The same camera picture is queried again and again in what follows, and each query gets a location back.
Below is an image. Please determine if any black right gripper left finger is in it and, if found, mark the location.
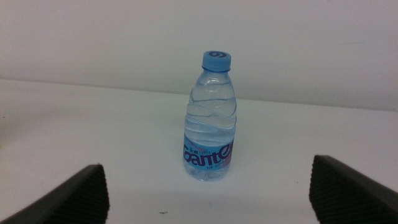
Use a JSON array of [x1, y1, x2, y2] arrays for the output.
[[0, 164, 111, 224]]

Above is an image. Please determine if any clear water bottle blue cap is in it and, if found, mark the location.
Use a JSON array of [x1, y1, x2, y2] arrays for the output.
[[182, 50, 238, 182]]

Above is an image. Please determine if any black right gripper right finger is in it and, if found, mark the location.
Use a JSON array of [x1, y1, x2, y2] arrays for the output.
[[308, 154, 398, 224]]

